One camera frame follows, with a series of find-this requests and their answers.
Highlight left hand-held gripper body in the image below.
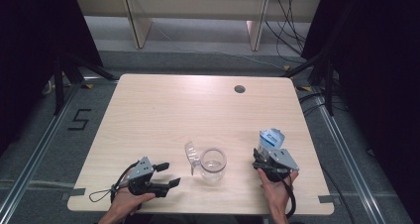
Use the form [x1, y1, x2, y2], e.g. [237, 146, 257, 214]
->
[123, 156, 169, 199]

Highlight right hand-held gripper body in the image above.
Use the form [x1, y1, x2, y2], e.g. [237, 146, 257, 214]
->
[252, 148, 300, 182]

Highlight clear glass pitcher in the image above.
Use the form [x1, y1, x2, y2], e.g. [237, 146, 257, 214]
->
[183, 140, 228, 187]

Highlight person's right hand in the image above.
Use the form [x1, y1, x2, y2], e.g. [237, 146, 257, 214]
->
[257, 168, 300, 212]

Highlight person's left hand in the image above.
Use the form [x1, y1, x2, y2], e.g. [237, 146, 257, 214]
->
[110, 187, 157, 219]

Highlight black metal stand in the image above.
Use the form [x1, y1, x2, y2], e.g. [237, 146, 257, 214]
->
[52, 50, 117, 117]
[280, 50, 335, 117]

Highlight black curtain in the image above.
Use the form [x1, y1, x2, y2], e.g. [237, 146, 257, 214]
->
[300, 0, 420, 224]
[0, 0, 104, 156]

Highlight beige wooden shelf unit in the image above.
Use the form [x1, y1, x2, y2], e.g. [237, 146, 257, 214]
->
[72, 0, 323, 53]

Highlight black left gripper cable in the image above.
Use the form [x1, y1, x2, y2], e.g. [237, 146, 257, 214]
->
[88, 160, 142, 204]

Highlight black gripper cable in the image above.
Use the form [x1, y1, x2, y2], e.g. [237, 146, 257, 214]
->
[280, 178, 297, 220]
[88, 160, 142, 204]

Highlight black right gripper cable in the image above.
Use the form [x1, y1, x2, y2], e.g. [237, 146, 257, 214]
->
[280, 178, 297, 220]

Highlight long black floor cable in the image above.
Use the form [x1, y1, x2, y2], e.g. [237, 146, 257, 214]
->
[321, 167, 357, 224]

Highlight aluminium floor rail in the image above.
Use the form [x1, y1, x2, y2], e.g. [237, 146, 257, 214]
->
[0, 83, 83, 220]
[311, 84, 384, 224]

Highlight black floor cables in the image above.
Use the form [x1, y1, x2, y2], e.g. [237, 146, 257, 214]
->
[297, 90, 349, 117]

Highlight bundle of black hanging cables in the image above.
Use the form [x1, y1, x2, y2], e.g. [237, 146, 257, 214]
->
[263, 0, 310, 64]

